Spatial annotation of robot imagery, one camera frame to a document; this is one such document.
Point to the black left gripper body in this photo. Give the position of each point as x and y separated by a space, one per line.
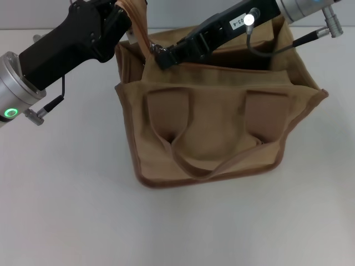
66 47

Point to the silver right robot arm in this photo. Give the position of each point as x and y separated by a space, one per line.
302 7

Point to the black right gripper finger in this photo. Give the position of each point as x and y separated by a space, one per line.
172 61
184 45

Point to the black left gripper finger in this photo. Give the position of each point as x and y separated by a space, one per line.
119 25
108 5

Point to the silver metal zipper pull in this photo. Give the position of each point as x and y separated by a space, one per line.
158 47

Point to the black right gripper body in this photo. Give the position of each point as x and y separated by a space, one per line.
222 30

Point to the khaki canvas food bag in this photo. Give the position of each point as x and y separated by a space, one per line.
216 124

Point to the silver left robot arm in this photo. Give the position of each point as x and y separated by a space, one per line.
11 88

